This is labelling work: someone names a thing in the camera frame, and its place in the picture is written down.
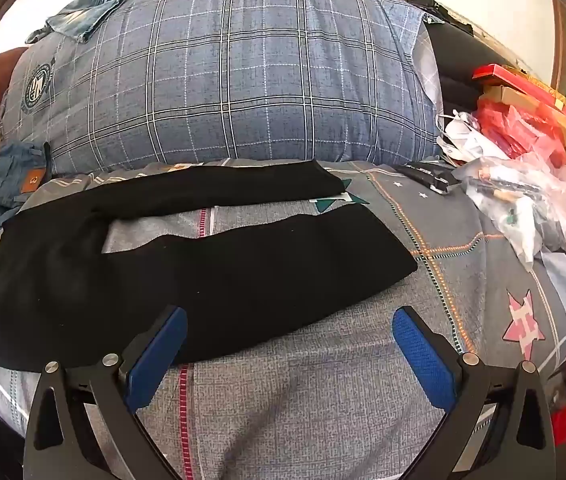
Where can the red and orange long box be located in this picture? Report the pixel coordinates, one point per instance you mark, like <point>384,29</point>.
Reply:
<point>513,87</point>

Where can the black bag behind pillow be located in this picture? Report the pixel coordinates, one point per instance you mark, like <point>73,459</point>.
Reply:
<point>458,52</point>

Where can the red plastic bag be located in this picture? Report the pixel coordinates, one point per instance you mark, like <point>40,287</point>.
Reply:
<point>517,131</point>

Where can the folded blue jeans orange patch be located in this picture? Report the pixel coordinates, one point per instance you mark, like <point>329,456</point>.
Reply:
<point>24,166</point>

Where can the blue plaid pillow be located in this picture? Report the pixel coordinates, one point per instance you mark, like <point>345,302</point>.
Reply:
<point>202,80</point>

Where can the black remote on bed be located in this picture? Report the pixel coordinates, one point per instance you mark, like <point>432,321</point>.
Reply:
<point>437,178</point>

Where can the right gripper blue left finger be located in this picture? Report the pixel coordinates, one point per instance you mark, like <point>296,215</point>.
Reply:
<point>60,442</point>

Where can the clear plastic bags pile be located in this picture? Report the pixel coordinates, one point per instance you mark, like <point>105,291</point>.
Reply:
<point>525,197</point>

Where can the black pants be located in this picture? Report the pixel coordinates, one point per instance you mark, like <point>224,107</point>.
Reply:
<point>63,299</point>

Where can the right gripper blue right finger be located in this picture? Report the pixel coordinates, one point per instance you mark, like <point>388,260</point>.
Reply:
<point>496,423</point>

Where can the blue denim garment on pillow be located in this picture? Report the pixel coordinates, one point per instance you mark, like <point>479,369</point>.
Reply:
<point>78,20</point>

